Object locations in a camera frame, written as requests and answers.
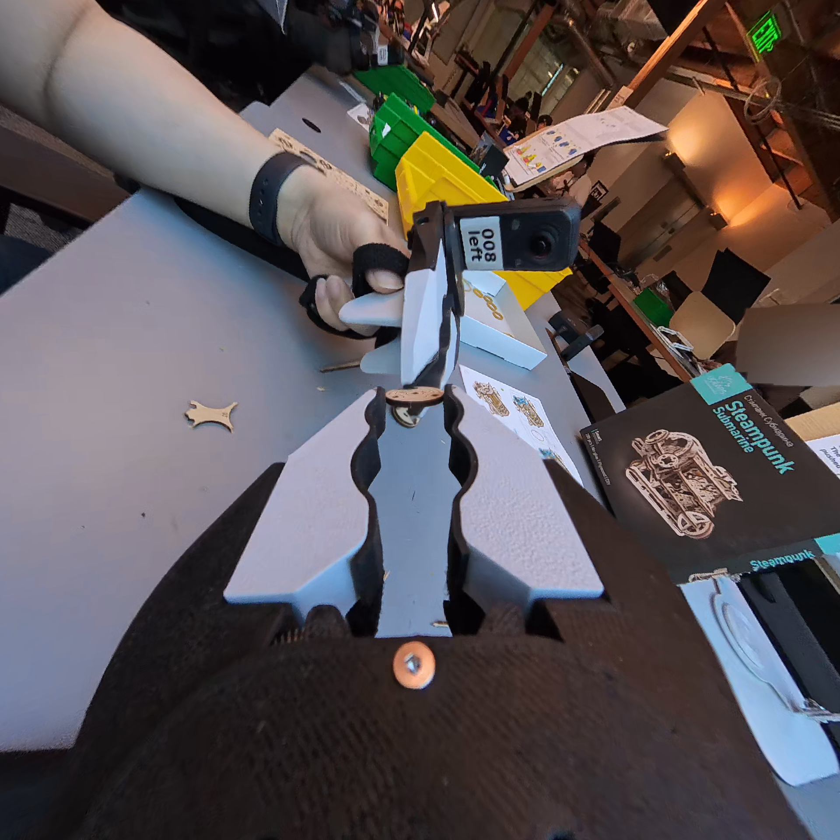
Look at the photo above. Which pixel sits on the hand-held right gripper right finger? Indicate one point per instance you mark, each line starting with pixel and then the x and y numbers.
pixel 525 538

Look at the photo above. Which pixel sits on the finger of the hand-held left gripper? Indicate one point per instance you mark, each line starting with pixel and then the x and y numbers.
pixel 457 315
pixel 423 315

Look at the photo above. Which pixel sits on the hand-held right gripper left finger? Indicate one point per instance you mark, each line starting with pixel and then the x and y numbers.
pixel 295 538

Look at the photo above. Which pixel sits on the small round wooden part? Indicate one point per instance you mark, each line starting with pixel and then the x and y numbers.
pixel 413 396

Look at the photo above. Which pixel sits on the laser-cut wooden puzzle sheet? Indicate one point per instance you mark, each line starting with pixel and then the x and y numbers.
pixel 358 190

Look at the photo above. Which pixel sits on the person's left forearm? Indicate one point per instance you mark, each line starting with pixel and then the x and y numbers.
pixel 131 105

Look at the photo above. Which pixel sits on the black desk clamp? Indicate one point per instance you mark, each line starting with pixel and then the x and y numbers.
pixel 577 334

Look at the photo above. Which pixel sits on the grey desk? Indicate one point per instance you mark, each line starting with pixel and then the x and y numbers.
pixel 164 525

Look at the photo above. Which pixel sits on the pile of tan rubber bands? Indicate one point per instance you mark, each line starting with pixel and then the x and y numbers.
pixel 485 303

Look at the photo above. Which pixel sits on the white tray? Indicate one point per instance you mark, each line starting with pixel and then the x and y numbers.
pixel 505 334

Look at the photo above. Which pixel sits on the yellow storage bin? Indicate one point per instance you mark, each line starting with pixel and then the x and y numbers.
pixel 446 177

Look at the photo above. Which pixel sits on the green storage bin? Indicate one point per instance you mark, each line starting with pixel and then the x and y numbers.
pixel 394 85
pixel 400 141

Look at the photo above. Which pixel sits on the tapered wooden stick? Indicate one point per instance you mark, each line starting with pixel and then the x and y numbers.
pixel 340 365

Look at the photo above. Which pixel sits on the open instruction booklet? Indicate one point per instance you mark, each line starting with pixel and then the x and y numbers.
pixel 518 413

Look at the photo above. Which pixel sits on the star-shaped wooden scrap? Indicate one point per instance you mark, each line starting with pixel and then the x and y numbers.
pixel 211 415

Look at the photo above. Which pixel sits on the black wristband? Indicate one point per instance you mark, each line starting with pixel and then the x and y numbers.
pixel 269 197

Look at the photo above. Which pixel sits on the printed instruction sheet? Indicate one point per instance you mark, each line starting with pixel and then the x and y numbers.
pixel 577 141

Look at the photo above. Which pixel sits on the black model kit box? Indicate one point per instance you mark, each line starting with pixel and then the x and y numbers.
pixel 709 472

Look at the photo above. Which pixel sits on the white background chair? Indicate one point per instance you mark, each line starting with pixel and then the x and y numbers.
pixel 699 321

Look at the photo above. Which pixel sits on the white packaging sheet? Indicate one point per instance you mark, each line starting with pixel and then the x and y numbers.
pixel 754 689

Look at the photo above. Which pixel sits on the green exit sign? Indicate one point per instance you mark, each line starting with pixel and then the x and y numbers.
pixel 764 33

